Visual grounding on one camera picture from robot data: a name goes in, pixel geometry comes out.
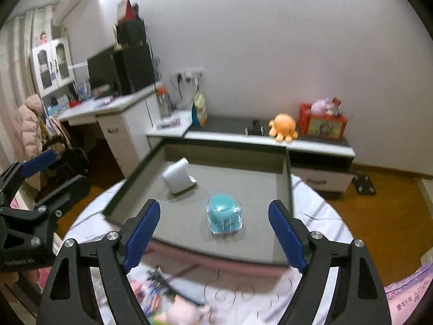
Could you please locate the black keychain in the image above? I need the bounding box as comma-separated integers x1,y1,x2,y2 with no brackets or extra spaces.
146,267,207,306

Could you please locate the orange octopus plush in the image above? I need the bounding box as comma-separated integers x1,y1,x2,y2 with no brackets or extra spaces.
269,113,299,143

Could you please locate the pink printed bedsheet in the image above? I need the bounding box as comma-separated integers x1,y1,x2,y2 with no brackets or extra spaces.
384,264,431,315

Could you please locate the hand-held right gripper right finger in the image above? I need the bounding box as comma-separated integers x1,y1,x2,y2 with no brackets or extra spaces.
268,200,393,325

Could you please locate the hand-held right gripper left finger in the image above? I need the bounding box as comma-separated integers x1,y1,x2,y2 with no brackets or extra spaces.
37,199,161,325

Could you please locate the beige curtain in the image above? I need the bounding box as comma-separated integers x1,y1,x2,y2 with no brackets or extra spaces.
0,5,55,163

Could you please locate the black computer monitor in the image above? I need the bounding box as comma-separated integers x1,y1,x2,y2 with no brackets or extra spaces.
87,45,119,92

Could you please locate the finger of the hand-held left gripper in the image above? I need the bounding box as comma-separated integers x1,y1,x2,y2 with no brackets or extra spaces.
0,149,60,207
34,174,91,224

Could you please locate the pink puffer jacket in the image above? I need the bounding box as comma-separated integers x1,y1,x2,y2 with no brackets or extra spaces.
15,94,44,158

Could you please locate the pink storage box grey inside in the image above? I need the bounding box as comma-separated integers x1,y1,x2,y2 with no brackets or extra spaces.
102,141,294,266

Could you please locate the black power cable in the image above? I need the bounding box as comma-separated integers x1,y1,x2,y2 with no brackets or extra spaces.
169,74,190,109

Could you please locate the black speaker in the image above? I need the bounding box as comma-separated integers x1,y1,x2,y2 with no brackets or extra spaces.
115,20,147,46

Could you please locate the pink haired doll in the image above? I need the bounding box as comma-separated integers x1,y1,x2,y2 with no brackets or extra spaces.
150,294,212,325

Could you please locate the red plastic crate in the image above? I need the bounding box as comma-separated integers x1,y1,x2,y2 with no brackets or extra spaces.
299,103,349,140

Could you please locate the black bathroom scale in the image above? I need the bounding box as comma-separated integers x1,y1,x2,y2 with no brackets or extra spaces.
352,173,377,195

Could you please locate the black computer tower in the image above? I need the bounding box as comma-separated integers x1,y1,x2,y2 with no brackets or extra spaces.
113,42,156,95

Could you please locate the black office chair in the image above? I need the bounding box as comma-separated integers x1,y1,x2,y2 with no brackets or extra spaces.
41,118,91,193

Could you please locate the pink plush toy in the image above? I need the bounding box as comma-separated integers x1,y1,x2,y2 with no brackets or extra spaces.
310,97,334,114

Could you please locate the red desk calendar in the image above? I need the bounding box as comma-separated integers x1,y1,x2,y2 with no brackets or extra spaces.
117,0,139,22

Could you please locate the white glass door cabinet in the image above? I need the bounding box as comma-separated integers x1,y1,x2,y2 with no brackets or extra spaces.
31,38,77,97

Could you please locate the teal toy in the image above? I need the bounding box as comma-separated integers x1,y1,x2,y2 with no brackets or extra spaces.
206,192,244,236

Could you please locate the yellow snack bag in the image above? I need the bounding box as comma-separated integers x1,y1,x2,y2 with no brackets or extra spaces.
193,91,208,127

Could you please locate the white striped quilt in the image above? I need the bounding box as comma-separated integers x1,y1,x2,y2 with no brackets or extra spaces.
63,174,383,325

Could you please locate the low cabinet grey top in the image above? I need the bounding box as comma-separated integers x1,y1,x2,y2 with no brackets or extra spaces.
184,115,356,195

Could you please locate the white wall outlet strip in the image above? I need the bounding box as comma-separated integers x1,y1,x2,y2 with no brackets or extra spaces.
174,68,205,82

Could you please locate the small black device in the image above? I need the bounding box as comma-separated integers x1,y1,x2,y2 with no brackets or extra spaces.
245,119,264,135

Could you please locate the white desk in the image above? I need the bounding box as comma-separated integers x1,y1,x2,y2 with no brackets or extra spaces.
56,83,163,180

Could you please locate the clear bottle orange cap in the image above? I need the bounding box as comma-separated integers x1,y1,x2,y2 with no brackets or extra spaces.
156,86,173,119

